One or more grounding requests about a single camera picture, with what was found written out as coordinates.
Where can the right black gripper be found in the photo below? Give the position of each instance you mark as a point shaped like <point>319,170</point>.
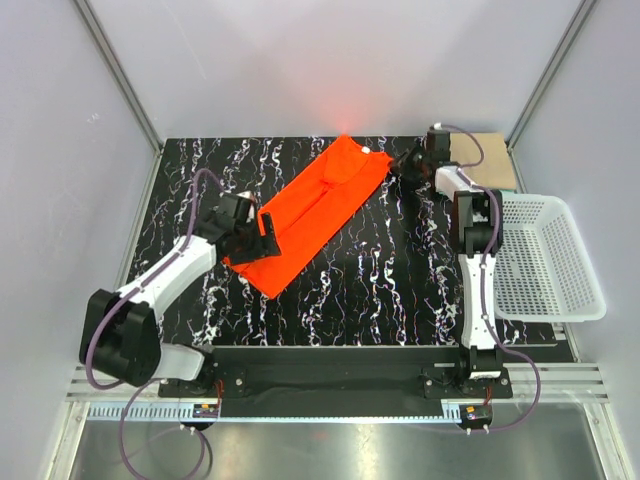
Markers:
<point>402,162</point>

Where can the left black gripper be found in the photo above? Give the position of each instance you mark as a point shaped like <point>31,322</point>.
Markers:
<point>265,245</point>

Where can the orange t shirt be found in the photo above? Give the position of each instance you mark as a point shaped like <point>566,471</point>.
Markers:
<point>312,208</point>

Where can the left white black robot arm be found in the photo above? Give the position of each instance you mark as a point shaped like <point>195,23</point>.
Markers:
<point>121,343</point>

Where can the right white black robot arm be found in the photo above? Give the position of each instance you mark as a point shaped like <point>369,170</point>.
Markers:
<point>476,237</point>

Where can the folded brown t shirt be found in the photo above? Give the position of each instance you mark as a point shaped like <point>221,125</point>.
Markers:
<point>496,170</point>

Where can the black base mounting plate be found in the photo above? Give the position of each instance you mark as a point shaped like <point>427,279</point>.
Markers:
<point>333,383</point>

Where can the white plastic basket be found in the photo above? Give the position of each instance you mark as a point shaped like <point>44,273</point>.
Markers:
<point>543,272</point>

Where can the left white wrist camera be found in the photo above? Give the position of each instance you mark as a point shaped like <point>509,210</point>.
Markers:
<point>247,206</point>

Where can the white slotted cable duct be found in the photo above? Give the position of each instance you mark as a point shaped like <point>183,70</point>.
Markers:
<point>162,412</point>

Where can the right aluminium frame post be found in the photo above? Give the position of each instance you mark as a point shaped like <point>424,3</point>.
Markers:
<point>570,35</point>

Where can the aluminium frame post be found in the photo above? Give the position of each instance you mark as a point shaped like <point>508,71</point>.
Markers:
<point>109,56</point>
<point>570,35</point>

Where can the left aluminium frame post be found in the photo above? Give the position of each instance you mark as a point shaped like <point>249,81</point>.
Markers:
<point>109,56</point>

